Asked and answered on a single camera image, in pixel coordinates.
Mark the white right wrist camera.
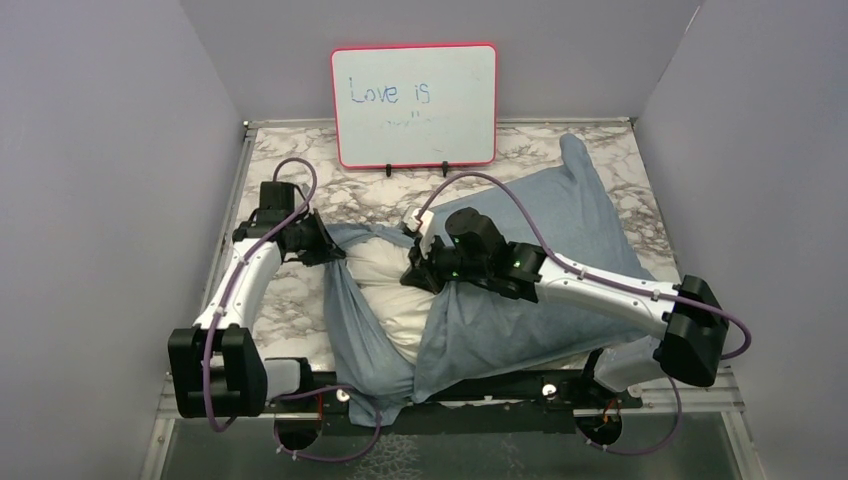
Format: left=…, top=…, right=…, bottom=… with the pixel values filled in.
left=401, top=207, right=435, bottom=258

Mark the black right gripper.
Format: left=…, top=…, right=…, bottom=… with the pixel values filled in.
left=401, top=232, right=490, bottom=298

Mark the white pillow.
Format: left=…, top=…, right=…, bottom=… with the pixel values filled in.
left=347, top=237, right=435, bottom=364

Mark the blue pillowcase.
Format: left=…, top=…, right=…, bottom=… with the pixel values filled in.
left=324, top=134, right=649, bottom=426

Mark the red framed whiteboard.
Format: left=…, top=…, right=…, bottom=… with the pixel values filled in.
left=330, top=43, right=498, bottom=170

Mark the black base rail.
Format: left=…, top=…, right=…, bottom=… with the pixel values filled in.
left=264, top=369, right=643, bottom=437

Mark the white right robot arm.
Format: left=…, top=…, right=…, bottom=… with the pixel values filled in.
left=400, top=207, right=729, bottom=407

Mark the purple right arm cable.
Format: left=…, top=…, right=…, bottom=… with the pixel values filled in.
left=413, top=172, right=753, bottom=458

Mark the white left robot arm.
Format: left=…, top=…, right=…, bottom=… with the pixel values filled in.
left=167, top=181, right=345, bottom=419

